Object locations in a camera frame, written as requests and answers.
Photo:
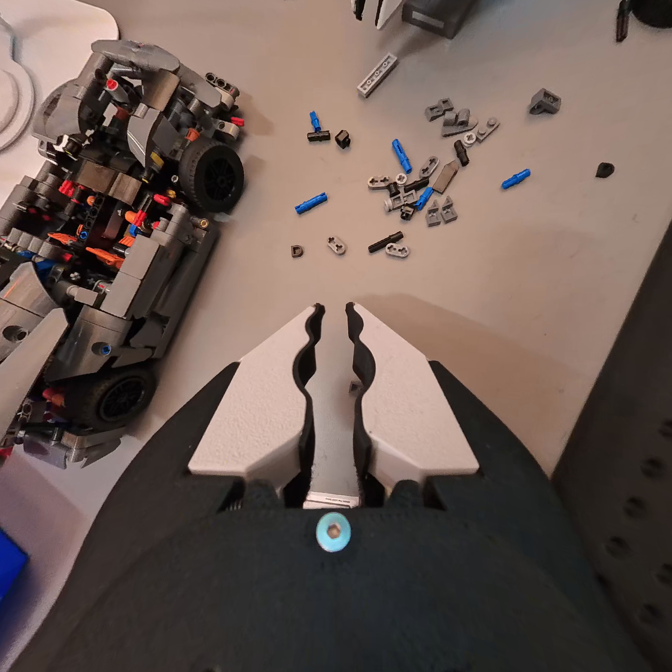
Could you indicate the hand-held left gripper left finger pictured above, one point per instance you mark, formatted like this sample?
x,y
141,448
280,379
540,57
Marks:
x,y
252,420

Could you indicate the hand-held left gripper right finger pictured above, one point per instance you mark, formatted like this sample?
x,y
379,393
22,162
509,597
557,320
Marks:
x,y
420,420

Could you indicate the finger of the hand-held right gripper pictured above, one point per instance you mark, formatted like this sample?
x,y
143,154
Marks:
x,y
388,10
359,8

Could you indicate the grey lego tile assembly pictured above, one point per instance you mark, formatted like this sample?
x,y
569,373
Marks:
x,y
441,15

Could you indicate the light grey studded lego plate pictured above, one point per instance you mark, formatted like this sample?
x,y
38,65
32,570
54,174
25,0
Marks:
x,y
377,75

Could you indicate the small dark grey lego piece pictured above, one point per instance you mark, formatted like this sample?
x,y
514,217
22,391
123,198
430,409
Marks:
x,y
356,387

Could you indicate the pile of small lego pieces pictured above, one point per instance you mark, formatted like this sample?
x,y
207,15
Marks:
x,y
401,152

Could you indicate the grey lego slope brick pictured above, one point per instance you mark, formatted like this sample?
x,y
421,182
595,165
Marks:
x,y
545,101

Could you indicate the blue lego pin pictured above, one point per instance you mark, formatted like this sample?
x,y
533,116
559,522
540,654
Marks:
x,y
515,178

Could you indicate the dark grey lego axle pin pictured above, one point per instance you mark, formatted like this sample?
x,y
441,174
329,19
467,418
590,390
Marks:
x,y
622,21

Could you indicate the grey lego car model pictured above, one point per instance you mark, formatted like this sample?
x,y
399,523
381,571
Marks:
x,y
105,236

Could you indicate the black lego wheel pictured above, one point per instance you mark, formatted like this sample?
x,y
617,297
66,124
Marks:
x,y
653,13

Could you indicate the small black round lego piece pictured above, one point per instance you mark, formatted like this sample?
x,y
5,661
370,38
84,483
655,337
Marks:
x,y
605,169

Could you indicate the blue storage bin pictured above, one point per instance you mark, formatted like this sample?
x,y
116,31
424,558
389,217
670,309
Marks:
x,y
10,564

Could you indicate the white adjustable stand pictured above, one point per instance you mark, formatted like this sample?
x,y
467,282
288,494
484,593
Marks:
x,y
63,31

